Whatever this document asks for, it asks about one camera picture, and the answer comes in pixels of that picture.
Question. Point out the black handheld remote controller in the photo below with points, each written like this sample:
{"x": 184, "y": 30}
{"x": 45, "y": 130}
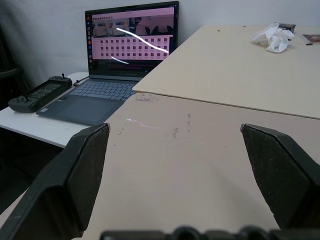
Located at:
{"x": 37, "y": 94}

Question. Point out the small black box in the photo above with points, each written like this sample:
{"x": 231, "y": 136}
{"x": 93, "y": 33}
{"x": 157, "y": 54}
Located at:
{"x": 287, "y": 26}

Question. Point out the beige board table mat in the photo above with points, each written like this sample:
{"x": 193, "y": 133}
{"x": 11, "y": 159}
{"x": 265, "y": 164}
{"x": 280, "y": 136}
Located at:
{"x": 232, "y": 67}

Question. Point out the flat brown printed card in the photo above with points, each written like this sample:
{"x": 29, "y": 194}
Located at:
{"x": 312, "y": 38}

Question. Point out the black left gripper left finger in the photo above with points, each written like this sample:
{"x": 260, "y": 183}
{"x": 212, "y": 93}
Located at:
{"x": 60, "y": 185}

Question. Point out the crumpled white tissue paper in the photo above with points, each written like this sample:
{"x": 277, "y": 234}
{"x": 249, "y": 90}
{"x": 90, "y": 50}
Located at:
{"x": 272, "y": 37}

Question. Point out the grey open laptop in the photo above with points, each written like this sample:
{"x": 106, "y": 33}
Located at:
{"x": 117, "y": 62}

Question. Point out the white side table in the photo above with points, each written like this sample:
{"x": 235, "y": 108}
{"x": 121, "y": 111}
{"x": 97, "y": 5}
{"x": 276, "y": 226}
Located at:
{"x": 47, "y": 112}

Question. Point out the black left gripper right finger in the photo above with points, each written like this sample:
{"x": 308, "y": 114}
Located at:
{"x": 280, "y": 175}

